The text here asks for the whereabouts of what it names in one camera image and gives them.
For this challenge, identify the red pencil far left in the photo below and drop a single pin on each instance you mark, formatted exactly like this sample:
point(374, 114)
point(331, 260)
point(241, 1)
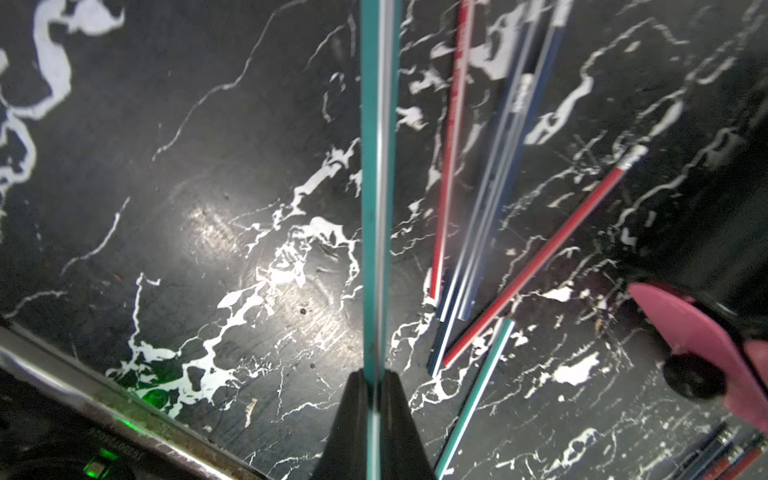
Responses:
point(451, 141)

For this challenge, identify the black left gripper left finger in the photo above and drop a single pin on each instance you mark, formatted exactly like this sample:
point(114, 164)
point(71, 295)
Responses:
point(344, 456)

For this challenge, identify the black drawer cabinet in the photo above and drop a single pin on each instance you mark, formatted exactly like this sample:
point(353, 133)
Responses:
point(711, 242)

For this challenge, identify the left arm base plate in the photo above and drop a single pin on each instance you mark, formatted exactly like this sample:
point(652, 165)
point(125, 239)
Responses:
point(60, 420)

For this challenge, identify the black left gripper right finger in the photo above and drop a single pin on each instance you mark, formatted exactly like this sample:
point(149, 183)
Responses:
point(403, 456)

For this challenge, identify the red pencil near drawer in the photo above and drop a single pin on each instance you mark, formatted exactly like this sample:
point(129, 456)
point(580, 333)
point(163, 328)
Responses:
point(629, 159)

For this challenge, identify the dark blue pencil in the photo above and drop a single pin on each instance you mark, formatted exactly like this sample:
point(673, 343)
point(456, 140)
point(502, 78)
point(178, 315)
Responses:
point(533, 34)
point(510, 121)
point(546, 60)
point(709, 454)

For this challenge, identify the dark blue pencil right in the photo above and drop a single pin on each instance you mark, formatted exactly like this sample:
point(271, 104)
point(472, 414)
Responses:
point(709, 454)

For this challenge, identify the green pencil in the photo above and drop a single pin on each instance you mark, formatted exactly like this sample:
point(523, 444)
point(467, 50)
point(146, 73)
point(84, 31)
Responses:
point(500, 339)
point(379, 29)

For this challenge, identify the red pencil right group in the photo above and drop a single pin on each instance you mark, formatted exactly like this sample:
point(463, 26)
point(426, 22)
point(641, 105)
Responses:
point(738, 462)

